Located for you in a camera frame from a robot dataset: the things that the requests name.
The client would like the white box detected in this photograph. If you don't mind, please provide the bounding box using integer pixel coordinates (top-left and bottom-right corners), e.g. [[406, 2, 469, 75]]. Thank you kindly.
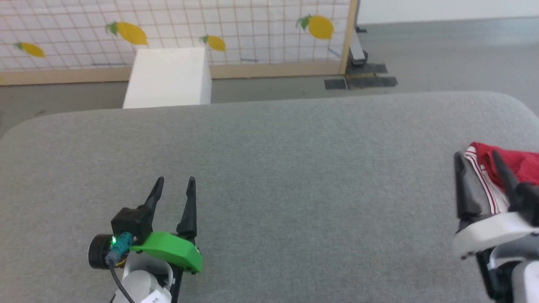
[[122, 47, 213, 109]]

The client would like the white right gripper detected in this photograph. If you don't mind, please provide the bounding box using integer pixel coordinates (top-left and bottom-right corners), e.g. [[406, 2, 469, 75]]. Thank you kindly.
[[452, 150, 539, 260]]

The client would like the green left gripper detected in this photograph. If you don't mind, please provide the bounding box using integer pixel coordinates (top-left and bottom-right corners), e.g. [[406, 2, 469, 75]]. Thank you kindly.
[[129, 176, 204, 275]]

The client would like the red white striped shirt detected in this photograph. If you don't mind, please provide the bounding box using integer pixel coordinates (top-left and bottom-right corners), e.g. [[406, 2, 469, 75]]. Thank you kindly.
[[463, 142, 539, 215]]

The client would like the lemon print wood-framed screen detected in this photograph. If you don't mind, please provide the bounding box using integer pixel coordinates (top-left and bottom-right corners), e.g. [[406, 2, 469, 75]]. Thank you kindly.
[[0, 0, 360, 86]]

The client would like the left black cable teal plug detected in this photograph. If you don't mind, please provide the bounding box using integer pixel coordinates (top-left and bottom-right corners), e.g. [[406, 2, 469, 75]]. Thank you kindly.
[[105, 234, 138, 303]]

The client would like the grey metal screen foot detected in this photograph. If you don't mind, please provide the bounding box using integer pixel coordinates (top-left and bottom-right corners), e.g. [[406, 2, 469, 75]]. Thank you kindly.
[[348, 26, 368, 66]]

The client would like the grey fabric sofa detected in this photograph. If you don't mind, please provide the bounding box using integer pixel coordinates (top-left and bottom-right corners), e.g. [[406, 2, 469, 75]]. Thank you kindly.
[[0, 90, 539, 303]]

